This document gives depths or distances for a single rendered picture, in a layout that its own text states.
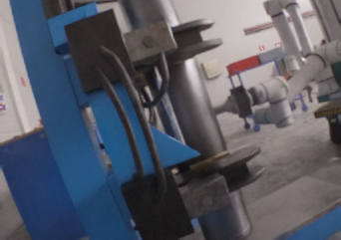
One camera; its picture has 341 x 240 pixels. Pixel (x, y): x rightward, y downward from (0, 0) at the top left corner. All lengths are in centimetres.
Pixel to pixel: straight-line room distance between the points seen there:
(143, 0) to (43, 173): 165
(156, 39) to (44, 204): 187
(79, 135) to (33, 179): 136
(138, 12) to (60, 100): 44
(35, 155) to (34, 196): 34
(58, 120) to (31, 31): 37
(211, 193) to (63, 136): 58
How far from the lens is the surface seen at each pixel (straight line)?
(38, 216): 249
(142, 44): 81
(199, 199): 84
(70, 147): 111
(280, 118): 129
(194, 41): 98
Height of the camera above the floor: 78
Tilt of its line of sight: level
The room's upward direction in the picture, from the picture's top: 20 degrees counter-clockwise
